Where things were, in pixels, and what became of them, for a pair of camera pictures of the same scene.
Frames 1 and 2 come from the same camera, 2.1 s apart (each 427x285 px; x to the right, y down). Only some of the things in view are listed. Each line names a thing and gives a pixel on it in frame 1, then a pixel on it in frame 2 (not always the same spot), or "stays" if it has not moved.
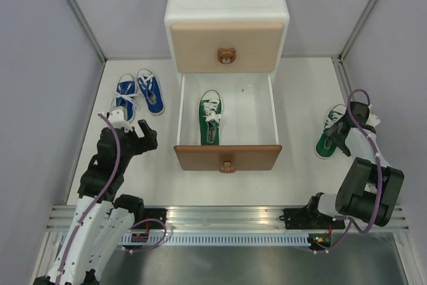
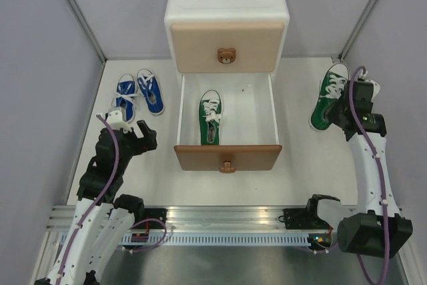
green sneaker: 210,115 stays
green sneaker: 326,145 to 333,81
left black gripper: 147,142 stays
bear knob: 227,167 stays
